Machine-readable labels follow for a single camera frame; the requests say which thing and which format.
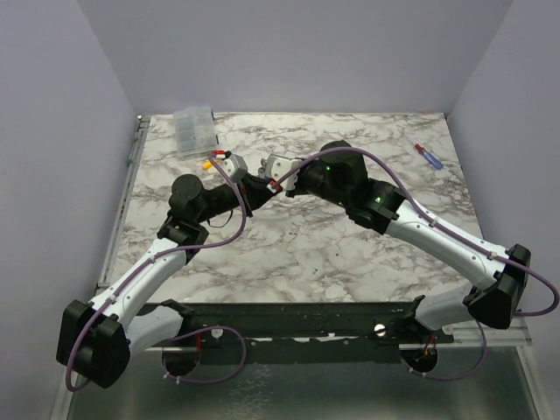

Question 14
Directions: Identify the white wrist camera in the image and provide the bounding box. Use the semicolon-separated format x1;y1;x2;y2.
262;154;302;192
219;154;248;183

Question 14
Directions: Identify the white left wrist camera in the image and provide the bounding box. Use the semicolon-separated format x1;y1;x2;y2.
219;154;248;183

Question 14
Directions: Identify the clear plastic parts box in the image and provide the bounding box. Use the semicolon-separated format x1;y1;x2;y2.
173;106;219;158

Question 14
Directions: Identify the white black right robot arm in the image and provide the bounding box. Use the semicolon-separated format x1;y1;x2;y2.
272;141;530;342

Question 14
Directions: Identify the red blue screwdriver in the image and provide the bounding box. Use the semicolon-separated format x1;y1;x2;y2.
403;133;444;171

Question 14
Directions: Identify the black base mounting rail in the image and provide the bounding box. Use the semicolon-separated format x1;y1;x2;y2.
161;299;452;365

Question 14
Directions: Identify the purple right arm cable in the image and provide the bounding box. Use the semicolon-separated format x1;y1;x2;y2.
269;146;560;382

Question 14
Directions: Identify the aluminium extrusion frame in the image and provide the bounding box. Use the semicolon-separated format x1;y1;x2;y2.
49;115;151;419

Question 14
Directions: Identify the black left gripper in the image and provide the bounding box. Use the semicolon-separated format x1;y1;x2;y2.
196;171;277;224

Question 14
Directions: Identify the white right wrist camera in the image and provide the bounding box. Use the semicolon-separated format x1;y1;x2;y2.
262;154;302;192

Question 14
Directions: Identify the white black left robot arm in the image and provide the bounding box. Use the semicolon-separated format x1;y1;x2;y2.
56;174;282;392

